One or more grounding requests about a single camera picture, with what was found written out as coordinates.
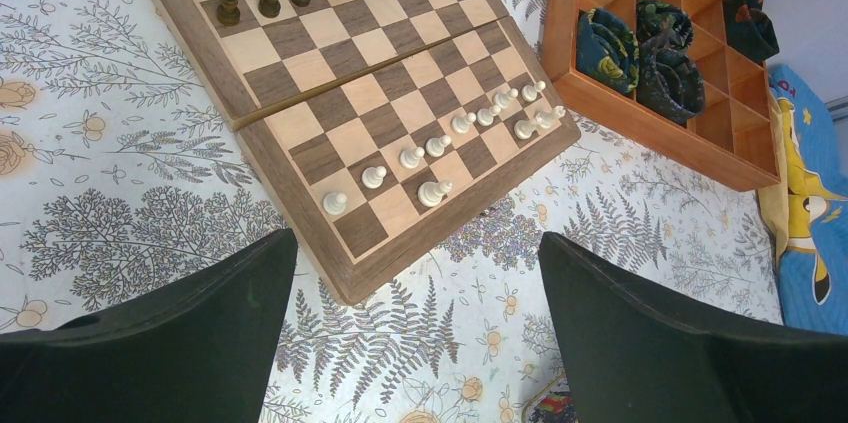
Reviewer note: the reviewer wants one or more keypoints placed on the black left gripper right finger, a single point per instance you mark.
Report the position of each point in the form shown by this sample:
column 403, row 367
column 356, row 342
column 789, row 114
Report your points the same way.
column 636, row 351

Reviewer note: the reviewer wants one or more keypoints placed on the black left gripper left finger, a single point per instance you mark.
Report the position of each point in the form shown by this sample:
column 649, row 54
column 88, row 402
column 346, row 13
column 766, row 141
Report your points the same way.
column 198, row 349

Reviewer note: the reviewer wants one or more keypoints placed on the blue pikachu cloth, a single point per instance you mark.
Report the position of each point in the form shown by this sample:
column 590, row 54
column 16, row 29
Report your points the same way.
column 807, row 211

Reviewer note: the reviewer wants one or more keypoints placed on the wooden chess board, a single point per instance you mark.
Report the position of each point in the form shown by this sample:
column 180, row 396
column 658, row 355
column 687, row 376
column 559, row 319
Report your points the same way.
column 320, row 93

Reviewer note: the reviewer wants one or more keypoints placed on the white chess queen piece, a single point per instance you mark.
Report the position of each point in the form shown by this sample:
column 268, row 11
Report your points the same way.
column 546, row 119

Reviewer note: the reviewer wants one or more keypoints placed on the orange compartment tray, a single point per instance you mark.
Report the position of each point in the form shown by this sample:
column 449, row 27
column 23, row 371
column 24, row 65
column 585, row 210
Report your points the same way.
column 661, row 73

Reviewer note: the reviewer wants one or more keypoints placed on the white pawn cluster piece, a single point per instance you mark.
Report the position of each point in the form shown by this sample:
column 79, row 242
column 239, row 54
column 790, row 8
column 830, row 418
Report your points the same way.
column 486, row 116
column 461, row 124
column 373, row 177
column 436, row 146
column 531, row 92
column 503, row 99
column 411, row 158

